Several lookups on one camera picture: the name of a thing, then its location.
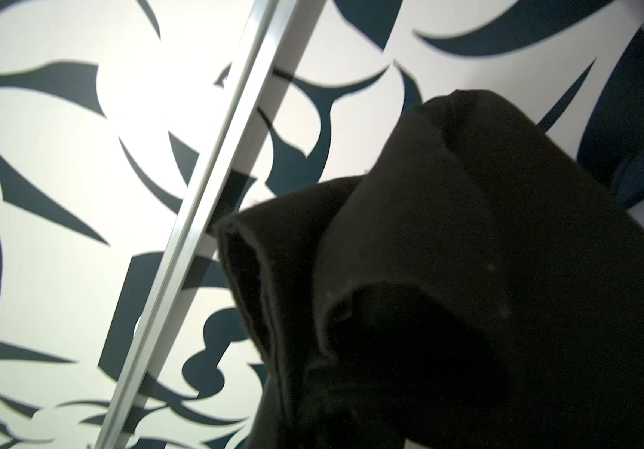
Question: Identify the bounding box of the black garment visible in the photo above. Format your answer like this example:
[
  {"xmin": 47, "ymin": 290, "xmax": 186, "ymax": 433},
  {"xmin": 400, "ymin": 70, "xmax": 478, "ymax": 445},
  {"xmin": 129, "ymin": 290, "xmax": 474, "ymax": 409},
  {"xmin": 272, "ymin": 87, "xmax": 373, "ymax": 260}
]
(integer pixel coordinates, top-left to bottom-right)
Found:
[{"xmin": 215, "ymin": 91, "xmax": 644, "ymax": 448}]

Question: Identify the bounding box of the aluminium cage frame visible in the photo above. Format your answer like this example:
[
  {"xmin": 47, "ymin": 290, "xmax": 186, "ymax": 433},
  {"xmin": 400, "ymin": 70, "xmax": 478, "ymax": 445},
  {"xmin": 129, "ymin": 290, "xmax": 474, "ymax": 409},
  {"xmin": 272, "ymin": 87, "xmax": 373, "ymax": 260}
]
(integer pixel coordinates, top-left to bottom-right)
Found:
[{"xmin": 95, "ymin": 0, "xmax": 299, "ymax": 448}]

